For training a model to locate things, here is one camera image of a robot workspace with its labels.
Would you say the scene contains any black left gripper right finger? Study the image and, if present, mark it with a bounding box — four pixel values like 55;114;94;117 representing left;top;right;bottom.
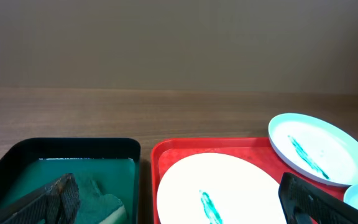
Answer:
278;172;358;224

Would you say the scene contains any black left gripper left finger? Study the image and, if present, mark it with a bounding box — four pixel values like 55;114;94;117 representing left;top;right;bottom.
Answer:
0;173;80;224

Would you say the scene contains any green yellow sponge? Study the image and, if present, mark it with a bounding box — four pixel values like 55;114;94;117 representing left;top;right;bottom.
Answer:
75;179;127;224

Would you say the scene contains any large white plate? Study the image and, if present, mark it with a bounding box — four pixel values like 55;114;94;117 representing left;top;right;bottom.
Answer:
157;153;286;224

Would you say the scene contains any black water tray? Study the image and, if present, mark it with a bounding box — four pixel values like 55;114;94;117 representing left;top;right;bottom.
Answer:
0;138;141;224

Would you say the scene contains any red plastic tray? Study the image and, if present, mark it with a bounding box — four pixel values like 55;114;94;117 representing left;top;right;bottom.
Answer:
150;137;347;224

